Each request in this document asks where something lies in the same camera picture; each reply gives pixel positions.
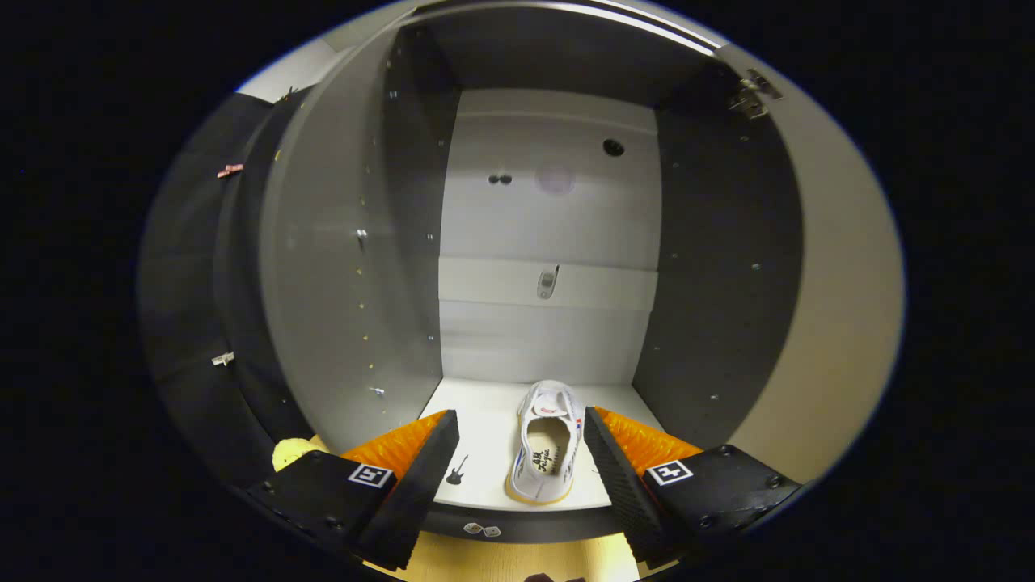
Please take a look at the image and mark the black backdrop cloth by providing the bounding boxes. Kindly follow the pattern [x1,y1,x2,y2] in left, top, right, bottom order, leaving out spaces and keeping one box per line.
[137,89,316,490]

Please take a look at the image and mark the grey shoe cabinet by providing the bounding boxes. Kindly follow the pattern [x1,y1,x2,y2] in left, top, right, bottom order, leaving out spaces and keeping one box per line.
[259,0,805,544]

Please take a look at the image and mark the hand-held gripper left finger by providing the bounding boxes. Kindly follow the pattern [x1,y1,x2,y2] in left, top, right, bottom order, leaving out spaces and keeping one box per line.
[243,408,460,572]

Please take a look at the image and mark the metal door hinge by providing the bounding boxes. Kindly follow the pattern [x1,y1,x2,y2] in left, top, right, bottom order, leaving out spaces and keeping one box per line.
[728,68,784,120]

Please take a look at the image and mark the yellow plush toy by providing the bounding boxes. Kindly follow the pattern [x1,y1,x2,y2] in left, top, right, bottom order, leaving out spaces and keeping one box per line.
[272,436,332,473]

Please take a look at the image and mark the white shoe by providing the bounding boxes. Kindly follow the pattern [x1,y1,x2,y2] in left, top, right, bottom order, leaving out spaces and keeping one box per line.
[505,379,586,506]

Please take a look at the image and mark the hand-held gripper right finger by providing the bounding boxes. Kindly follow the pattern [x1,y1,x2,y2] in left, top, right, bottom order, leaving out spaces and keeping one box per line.
[584,406,805,571]

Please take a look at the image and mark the white cabinet shelf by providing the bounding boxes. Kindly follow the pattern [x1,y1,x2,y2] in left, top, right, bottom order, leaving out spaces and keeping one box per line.
[416,378,648,512]

